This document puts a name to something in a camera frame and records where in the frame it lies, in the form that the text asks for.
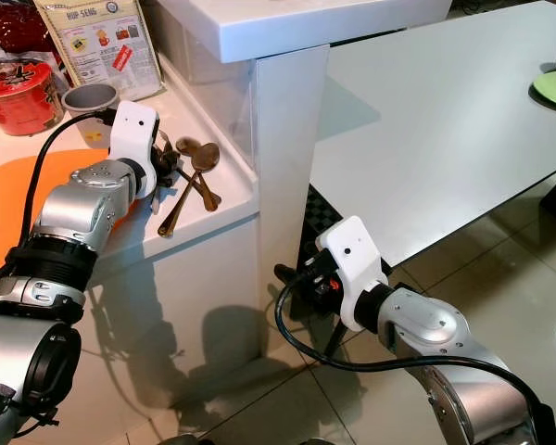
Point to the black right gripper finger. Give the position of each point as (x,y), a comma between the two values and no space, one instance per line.
(296,275)

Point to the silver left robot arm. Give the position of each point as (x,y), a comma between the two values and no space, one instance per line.
(28,352)

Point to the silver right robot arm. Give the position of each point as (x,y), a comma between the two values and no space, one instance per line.
(435,329)

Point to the brown spoon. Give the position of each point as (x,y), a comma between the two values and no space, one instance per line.
(185,145)
(204,156)

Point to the black metal stand leg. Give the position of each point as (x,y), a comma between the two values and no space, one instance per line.
(334,338)

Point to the grey cup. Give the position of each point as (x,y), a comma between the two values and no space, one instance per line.
(88,102)

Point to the Hup Seng cracker bag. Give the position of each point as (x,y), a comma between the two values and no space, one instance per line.
(102,46)

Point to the white kitchen counter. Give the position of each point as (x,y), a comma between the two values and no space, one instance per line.
(185,306)

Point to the red instant noodle bowl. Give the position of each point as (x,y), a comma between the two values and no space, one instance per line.
(23,102)

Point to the orange plate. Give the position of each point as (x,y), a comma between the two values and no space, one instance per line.
(5,204)

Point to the white raised bar top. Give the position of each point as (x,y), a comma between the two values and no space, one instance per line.
(315,28)

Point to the dark red snack packet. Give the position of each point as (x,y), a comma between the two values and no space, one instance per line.
(18,23)

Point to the white dining table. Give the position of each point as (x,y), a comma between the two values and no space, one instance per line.
(435,130)

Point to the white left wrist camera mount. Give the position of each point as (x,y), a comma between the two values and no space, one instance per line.
(134,130)

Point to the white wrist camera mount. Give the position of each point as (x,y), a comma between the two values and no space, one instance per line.
(134,130)
(352,250)

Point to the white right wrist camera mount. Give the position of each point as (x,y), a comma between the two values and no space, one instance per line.
(352,250)

